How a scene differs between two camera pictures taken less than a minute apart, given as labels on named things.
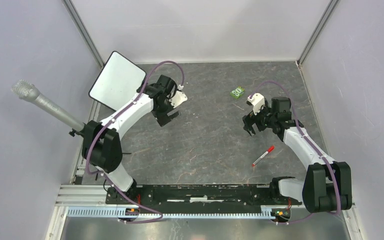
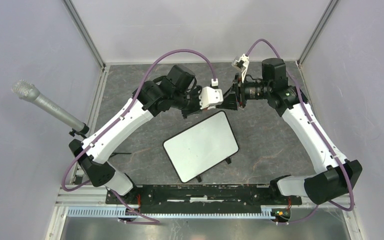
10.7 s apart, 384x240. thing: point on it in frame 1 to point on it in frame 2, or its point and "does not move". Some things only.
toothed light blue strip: [114, 212] does not move
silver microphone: [28, 91] does not move
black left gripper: [163, 118] to [196, 109]
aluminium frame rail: [83, 195] does not move
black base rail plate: [197, 199] does not move
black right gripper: [251, 118] to [230, 99]
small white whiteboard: [118, 81] to [199, 148]
